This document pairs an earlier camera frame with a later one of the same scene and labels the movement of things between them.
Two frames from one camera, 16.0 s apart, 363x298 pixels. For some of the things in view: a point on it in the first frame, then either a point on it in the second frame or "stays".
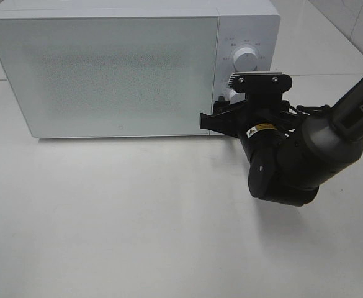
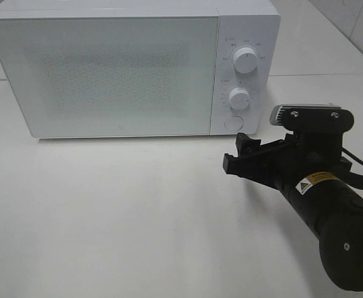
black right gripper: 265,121 to 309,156
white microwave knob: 245,59 stays
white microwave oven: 127,68 stays
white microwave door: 112,76 stays
